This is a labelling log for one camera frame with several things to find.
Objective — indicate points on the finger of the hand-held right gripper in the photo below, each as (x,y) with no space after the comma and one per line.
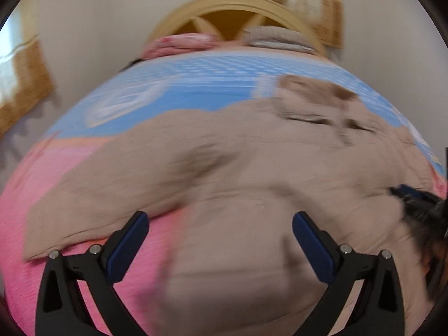
(414,193)

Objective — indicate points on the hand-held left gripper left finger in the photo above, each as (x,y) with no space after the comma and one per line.
(130,239)

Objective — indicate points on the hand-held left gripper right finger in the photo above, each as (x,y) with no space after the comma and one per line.
(312,241)

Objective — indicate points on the beige quilted down jacket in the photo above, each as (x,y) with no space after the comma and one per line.
(245,182)

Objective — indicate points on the blue and pink bed sheet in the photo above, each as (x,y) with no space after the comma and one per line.
(196,77)

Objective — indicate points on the yellow patterned window curtain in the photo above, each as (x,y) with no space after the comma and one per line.
(24,77)
(315,10)

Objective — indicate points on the pink folded blanket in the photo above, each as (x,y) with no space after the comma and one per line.
(178,43)

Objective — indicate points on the grey-brown pillow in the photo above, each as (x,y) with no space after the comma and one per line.
(276,35)

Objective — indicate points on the wooden arched headboard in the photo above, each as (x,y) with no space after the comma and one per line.
(224,14)

